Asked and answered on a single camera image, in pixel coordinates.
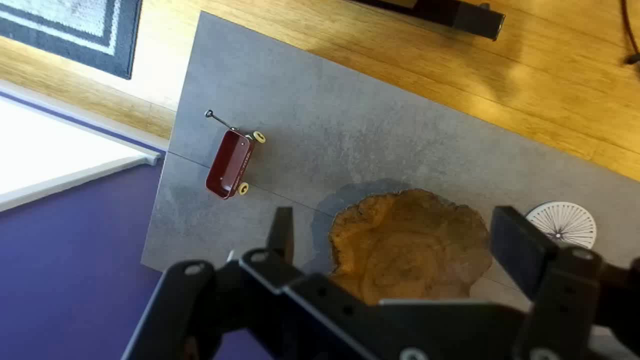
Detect brown wooden slab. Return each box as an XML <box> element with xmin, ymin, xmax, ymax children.
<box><xmin>330</xmin><ymin>190</ymin><xmax>491</xmax><ymax>304</ymax></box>

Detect black cable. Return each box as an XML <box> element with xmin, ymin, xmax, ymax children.
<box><xmin>618</xmin><ymin>0</ymin><xmax>640</xmax><ymax>69</ymax></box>

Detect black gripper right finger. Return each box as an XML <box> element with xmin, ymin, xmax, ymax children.
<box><xmin>489</xmin><ymin>207</ymin><xmax>557</xmax><ymax>298</ymax></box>

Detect dark furniture piece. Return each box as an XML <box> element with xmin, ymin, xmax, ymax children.
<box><xmin>358</xmin><ymin>0</ymin><xmax>504</xmax><ymax>40</ymax></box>

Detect red toy wagon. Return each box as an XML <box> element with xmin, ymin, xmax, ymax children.
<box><xmin>203</xmin><ymin>110</ymin><xmax>265</xmax><ymax>200</ymax></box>

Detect clear compact disk cover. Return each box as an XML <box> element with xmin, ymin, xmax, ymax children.
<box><xmin>526</xmin><ymin>200</ymin><xmax>598</xmax><ymax>249</ymax></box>

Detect blue patterned rug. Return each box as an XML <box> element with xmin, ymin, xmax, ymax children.
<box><xmin>0</xmin><ymin>0</ymin><xmax>141</xmax><ymax>80</ymax></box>

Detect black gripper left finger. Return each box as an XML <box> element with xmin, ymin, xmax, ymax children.
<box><xmin>265</xmin><ymin>207</ymin><xmax>293</xmax><ymax>263</ymax></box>

